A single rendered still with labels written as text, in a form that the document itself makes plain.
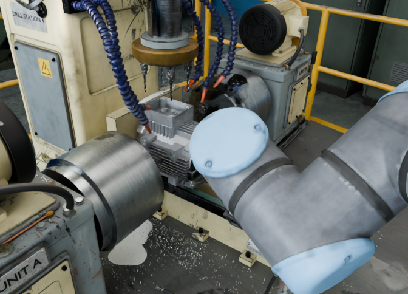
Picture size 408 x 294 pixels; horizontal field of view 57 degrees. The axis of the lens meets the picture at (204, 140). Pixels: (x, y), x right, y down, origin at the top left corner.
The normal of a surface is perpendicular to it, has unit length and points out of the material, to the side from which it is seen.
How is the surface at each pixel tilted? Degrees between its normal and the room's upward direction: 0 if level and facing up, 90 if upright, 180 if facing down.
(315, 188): 42
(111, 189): 51
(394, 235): 0
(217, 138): 31
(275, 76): 90
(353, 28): 90
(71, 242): 90
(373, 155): 46
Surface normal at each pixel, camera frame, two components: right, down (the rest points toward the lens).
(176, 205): -0.57, 0.40
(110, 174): 0.50, -0.52
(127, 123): 0.82, 0.30
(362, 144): -0.58, -0.48
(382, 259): 0.02, -0.86
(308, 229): -0.35, -0.39
